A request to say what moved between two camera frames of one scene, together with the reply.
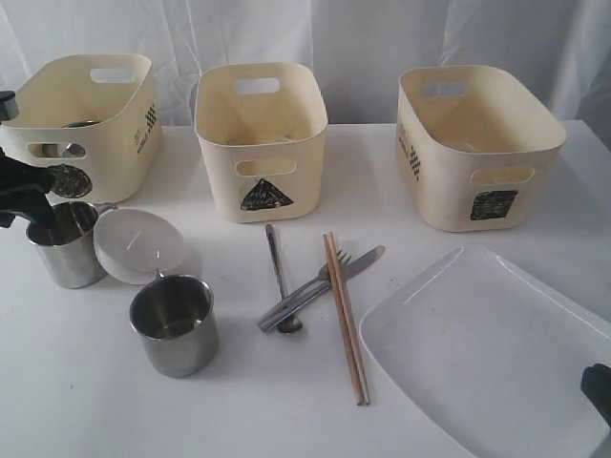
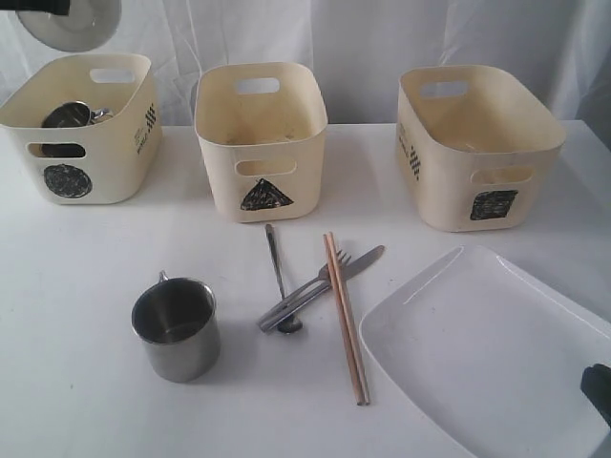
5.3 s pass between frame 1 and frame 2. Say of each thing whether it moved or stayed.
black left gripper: moved
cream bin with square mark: stayed
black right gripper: stayed
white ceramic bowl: moved
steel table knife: stayed
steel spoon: stayed
